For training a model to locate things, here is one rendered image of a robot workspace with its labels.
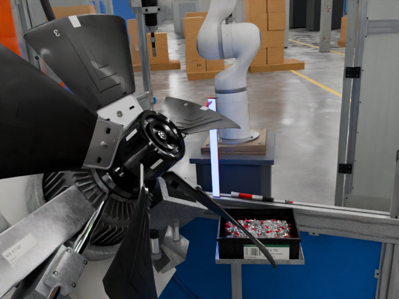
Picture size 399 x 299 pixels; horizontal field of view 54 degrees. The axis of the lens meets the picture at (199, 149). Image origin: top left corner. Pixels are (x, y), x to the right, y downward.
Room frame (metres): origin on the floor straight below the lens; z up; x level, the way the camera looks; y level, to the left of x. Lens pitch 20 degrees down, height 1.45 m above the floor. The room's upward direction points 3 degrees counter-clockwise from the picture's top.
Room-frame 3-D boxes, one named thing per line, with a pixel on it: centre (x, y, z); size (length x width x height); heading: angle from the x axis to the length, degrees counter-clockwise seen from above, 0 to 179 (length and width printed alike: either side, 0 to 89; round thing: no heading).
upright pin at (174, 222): (0.79, 0.07, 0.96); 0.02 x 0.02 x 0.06
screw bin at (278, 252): (0.95, -0.15, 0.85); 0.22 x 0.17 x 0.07; 83
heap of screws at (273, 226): (0.95, -0.15, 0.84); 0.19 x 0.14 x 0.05; 83
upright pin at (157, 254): (0.71, 0.10, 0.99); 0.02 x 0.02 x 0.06
